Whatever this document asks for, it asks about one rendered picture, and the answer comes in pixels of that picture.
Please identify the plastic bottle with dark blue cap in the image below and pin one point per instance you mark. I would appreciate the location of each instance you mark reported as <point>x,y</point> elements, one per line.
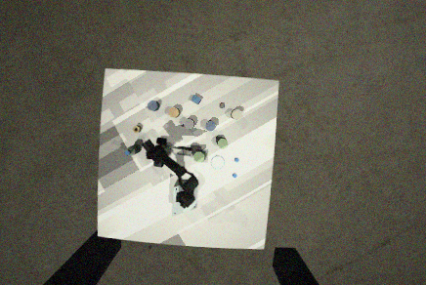
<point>133,149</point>

